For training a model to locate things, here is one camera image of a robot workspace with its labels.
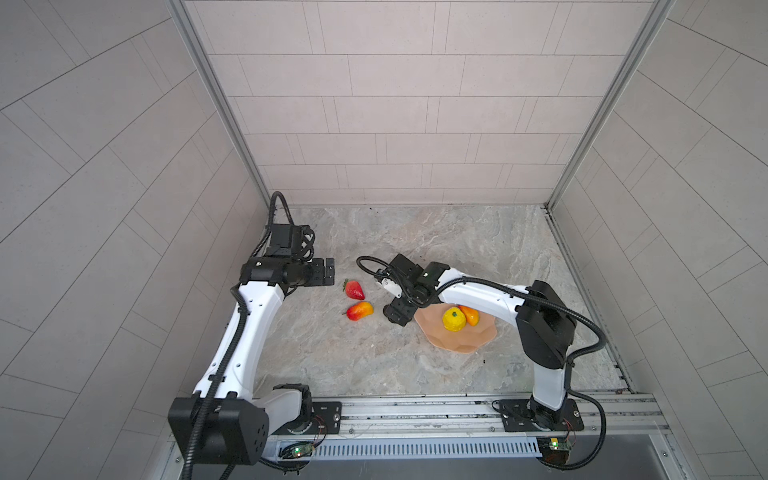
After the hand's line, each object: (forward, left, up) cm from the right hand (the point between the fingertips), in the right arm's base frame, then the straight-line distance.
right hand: (398, 304), depth 87 cm
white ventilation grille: (-34, 0, -5) cm, 34 cm away
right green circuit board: (-36, -34, -6) cm, 50 cm away
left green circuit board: (-33, +25, -1) cm, 41 cm away
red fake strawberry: (+5, +13, +1) cm, 14 cm away
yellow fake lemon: (-6, -15, 0) cm, 16 cm away
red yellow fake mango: (-1, +12, -1) cm, 12 cm away
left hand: (+5, +19, +15) cm, 25 cm away
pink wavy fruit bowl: (-10, -18, -4) cm, 21 cm away
